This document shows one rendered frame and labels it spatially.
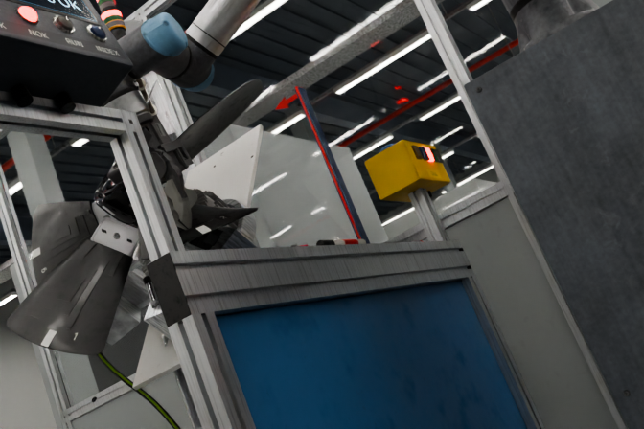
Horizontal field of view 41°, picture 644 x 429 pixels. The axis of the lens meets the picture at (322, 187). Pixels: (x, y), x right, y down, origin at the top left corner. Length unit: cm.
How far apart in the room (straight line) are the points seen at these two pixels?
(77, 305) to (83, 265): 9
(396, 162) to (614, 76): 58
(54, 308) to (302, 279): 64
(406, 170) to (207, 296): 74
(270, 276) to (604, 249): 47
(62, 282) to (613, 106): 106
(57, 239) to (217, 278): 95
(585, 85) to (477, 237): 95
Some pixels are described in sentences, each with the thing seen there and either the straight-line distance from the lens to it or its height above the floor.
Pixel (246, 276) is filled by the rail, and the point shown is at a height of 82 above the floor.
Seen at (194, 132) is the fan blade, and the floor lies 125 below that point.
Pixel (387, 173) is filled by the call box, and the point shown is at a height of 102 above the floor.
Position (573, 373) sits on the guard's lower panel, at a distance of 211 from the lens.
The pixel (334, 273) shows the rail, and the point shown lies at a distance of 129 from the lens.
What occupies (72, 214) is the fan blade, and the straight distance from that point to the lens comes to 194.
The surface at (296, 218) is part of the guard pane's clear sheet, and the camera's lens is 241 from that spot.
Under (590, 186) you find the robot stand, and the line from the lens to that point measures 126.
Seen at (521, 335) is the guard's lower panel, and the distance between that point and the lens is 214.
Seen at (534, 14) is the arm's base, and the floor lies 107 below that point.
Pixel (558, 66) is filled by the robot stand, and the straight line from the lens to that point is 129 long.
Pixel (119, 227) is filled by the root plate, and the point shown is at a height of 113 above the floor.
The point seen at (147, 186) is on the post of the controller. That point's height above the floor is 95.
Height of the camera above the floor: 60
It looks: 15 degrees up
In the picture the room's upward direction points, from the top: 23 degrees counter-clockwise
